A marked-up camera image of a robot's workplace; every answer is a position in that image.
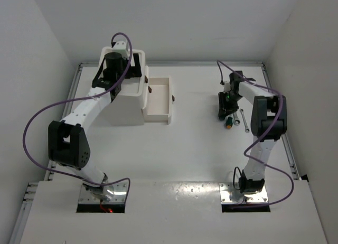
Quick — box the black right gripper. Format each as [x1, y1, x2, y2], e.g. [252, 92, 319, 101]
[219, 91, 243, 117]

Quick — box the green orange screwdriver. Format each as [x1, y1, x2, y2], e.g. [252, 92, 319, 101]
[224, 117, 233, 129]

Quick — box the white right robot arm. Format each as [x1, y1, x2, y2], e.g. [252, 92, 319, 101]
[218, 71, 287, 194]

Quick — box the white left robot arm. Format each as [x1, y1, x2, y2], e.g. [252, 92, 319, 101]
[48, 51, 142, 201]

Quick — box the large ratchet wrench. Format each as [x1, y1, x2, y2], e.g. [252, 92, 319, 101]
[232, 112, 240, 126]

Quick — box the small combination wrench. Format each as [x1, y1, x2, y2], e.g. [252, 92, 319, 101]
[239, 109, 250, 133]

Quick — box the white drawer cabinet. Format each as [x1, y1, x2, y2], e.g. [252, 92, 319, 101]
[99, 46, 147, 126]

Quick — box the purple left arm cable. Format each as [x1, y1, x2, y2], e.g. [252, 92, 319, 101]
[22, 32, 132, 200]

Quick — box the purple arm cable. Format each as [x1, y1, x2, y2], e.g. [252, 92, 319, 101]
[216, 60, 295, 207]
[22, 32, 132, 200]

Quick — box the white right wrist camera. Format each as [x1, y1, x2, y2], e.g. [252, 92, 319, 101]
[223, 81, 231, 93]

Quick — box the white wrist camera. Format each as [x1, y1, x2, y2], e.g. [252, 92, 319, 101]
[112, 41, 128, 55]
[223, 81, 231, 93]

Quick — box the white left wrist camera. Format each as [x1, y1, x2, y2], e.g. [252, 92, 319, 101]
[112, 41, 128, 55]

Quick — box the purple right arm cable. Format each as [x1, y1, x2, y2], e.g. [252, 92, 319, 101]
[216, 60, 295, 207]

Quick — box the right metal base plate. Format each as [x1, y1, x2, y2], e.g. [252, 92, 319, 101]
[219, 182, 269, 205]

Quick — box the metal base plate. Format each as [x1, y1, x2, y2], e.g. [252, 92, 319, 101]
[78, 182, 128, 204]
[219, 182, 269, 205]

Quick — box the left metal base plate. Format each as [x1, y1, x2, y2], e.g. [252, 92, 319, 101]
[78, 182, 128, 204]

